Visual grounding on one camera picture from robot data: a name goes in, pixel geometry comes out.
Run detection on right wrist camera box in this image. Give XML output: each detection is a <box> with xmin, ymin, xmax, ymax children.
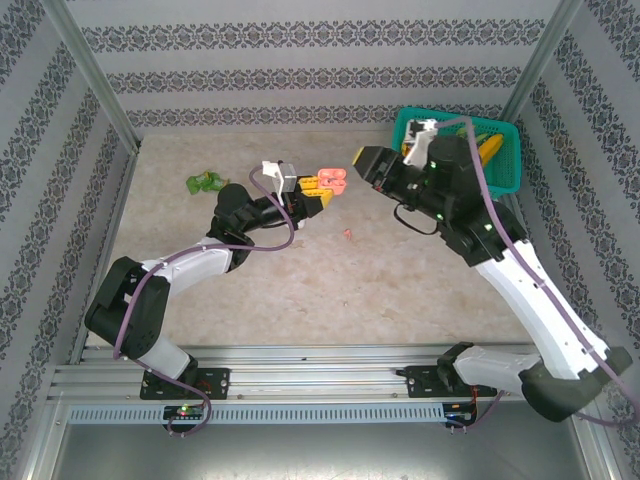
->
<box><xmin>403</xmin><ymin>118</ymin><xmax>440</xmax><ymax>167</ymax></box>

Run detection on aluminium frame post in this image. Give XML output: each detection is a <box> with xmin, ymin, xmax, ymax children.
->
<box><xmin>499</xmin><ymin>0</ymin><xmax>584</xmax><ymax>122</ymax></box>
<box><xmin>39</xmin><ymin>0</ymin><xmax>142</xmax><ymax>154</ymax></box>

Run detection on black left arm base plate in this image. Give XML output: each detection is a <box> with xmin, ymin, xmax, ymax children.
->
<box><xmin>139</xmin><ymin>367</ymin><xmax>231</xmax><ymax>401</ymax></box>

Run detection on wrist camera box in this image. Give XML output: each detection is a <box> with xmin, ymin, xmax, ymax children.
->
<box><xmin>403</xmin><ymin>118</ymin><xmax>440</xmax><ymax>167</ymax></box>
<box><xmin>261</xmin><ymin>159</ymin><xmax>301</xmax><ymax>202</ymax></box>

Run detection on aluminium side rail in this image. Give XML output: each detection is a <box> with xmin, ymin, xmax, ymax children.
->
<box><xmin>499</xmin><ymin>194</ymin><xmax>571</xmax><ymax>361</ymax></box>
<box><xmin>69</xmin><ymin>149</ymin><xmax>144</xmax><ymax>366</ymax></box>

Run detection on teal plastic basket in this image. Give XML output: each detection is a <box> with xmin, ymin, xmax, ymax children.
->
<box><xmin>390</xmin><ymin>106</ymin><xmax>522</xmax><ymax>201</ymax></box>

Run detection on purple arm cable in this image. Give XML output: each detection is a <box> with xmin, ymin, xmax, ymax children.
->
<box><xmin>432</xmin><ymin>115</ymin><xmax>640</xmax><ymax>434</ymax></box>
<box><xmin>113</xmin><ymin>164</ymin><xmax>296</xmax><ymax>439</ymax></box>

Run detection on slotted grey cable duct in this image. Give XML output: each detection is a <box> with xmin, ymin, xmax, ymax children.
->
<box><xmin>67</xmin><ymin>403</ymin><xmax>446</xmax><ymax>425</ymax></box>

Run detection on grey metal front panel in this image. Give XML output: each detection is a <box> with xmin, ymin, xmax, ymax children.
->
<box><xmin>29</xmin><ymin>399</ymin><xmax>616</xmax><ymax>480</ymax></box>

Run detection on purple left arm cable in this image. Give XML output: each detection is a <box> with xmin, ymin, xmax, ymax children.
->
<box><xmin>113</xmin><ymin>164</ymin><xmax>296</xmax><ymax>439</ymax></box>

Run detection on crumpled green snack wrapper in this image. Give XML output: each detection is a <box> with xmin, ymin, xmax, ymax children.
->
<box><xmin>185</xmin><ymin>170</ymin><xmax>232</xmax><ymax>197</ymax></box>

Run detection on yellow toy banana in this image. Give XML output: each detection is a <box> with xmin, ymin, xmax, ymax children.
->
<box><xmin>477</xmin><ymin>133</ymin><xmax>505</xmax><ymax>162</ymax></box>

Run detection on thin black right gripper cable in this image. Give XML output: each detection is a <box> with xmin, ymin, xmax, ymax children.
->
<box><xmin>393</xmin><ymin>201</ymin><xmax>437</xmax><ymax>236</ymax></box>

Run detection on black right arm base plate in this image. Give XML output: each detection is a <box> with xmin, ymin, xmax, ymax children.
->
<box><xmin>405</xmin><ymin>364</ymin><xmax>499</xmax><ymax>399</ymax></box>

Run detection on aluminium mounting rail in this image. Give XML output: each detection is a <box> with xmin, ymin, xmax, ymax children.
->
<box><xmin>47</xmin><ymin>344</ymin><xmax>586</xmax><ymax>401</ymax></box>

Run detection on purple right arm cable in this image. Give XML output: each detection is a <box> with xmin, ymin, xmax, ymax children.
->
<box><xmin>432</xmin><ymin>115</ymin><xmax>640</xmax><ymax>434</ymax></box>

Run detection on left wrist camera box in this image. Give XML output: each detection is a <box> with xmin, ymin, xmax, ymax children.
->
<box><xmin>261</xmin><ymin>159</ymin><xmax>301</xmax><ymax>202</ymax></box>

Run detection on pink earbud charging case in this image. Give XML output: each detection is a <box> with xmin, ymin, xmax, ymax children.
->
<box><xmin>317</xmin><ymin>167</ymin><xmax>349</xmax><ymax>197</ymax></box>

